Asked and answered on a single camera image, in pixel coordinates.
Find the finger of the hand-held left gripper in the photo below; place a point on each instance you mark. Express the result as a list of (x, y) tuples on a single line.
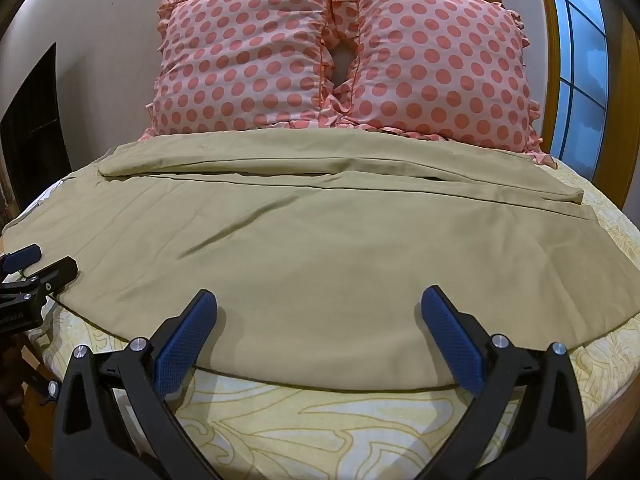
[(55, 272), (22, 256)]

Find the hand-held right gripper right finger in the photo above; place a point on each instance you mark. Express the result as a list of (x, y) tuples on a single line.
[(452, 335)]

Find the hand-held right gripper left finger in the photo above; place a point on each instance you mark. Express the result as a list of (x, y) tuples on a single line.
[(182, 340)]

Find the olive green blanket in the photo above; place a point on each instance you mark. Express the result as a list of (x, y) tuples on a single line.
[(310, 260)]

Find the yellow patterned bed sheet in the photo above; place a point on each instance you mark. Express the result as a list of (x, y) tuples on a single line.
[(320, 425)]

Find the pink polka dot pillow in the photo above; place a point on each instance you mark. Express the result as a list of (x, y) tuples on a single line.
[(240, 55), (435, 65)]

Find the wooden framed window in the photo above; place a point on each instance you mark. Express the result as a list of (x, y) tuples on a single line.
[(580, 60)]

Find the wooden bed frame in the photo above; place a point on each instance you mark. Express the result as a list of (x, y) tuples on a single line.
[(612, 425)]

